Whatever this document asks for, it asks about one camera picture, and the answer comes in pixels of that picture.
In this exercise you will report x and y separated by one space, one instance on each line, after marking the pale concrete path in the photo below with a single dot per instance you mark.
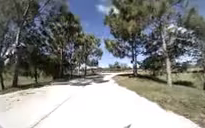
103 103

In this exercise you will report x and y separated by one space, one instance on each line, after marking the row of pine trees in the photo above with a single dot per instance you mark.
40 40
156 30

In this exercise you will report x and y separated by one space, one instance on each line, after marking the dry grass slope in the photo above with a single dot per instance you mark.
180 96

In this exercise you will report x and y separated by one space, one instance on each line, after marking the grass with tree shade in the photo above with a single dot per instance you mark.
3 85

